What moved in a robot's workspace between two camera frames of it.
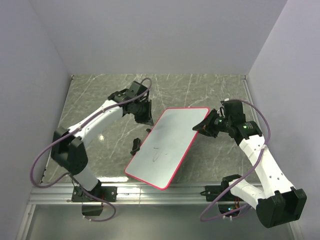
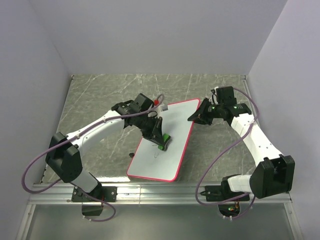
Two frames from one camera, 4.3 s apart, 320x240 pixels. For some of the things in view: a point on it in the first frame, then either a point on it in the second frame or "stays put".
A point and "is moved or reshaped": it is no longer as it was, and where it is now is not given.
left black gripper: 147,119 to 157,137
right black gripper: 205,126 to 199,115
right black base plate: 212,193 stays put
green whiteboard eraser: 136,145 to 167,141
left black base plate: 108,193 stays put
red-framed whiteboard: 160,156 is moved or reshaped
